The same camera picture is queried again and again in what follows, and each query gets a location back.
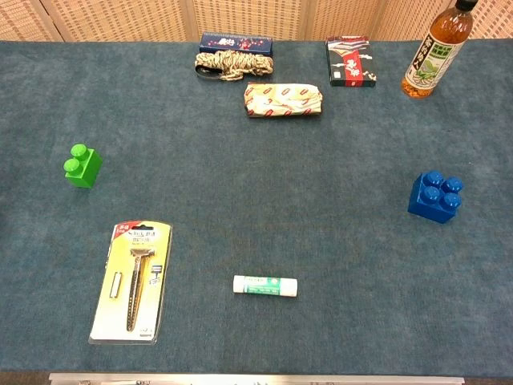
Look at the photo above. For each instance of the green toy brick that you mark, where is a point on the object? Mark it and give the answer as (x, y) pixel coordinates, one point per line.
(86, 173)

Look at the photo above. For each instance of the blue toy brick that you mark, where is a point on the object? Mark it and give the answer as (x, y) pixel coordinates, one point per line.
(428, 208)

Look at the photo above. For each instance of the blue felt table cloth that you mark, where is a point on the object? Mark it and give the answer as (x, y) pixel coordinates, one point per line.
(256, 200)

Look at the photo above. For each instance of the white green glue stick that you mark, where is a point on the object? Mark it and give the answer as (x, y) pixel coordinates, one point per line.
(264, 286)

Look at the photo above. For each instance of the cream red wrapped package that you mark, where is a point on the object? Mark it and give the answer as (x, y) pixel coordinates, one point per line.
(280, 100)

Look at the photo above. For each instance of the long dark blue box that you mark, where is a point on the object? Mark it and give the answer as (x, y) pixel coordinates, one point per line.
(236, 41)

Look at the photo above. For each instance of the black red patterned box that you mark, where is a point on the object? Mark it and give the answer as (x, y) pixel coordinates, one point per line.
(352, 60)

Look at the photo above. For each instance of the yellow razor blister pack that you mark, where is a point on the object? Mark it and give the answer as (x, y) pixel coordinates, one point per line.
(120, 321)

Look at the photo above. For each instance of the woven folding screen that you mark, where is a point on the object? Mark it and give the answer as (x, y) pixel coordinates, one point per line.
(120, 20)

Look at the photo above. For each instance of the amber tea bottle green label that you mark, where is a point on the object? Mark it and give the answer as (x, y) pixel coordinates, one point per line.
(433, 56)

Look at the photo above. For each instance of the aluminium profile rail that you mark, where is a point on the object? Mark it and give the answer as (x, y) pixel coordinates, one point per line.
(256, 379)

